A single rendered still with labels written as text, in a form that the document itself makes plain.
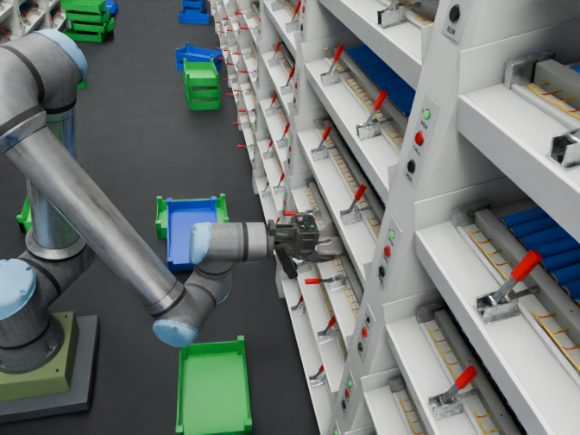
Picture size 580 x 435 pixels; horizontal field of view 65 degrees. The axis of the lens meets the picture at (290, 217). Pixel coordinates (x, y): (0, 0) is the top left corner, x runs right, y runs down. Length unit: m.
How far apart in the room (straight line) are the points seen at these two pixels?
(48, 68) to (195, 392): 0.97
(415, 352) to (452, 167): 0.30
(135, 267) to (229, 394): 0.65
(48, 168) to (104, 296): 0.94
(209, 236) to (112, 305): 0.83
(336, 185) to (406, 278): 0.42
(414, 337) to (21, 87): 0.78
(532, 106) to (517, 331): 0.24
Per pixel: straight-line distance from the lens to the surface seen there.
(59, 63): 1.00
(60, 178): 0.92
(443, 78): 0.60
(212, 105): 3.12
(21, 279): 1.31
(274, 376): 1.52
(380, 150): 0.82
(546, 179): 0.46
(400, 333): 0.78
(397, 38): 0.75
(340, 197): 1.04
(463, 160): 0.62
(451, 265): 0.61
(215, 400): 1.47
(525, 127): 0.51
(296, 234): 1.03
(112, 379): 1.56
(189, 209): 1.99
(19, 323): 1.34
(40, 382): 1.47
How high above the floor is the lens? 1.26
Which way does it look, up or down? 37 degrees down
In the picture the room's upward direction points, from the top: 6 degrees clockwise
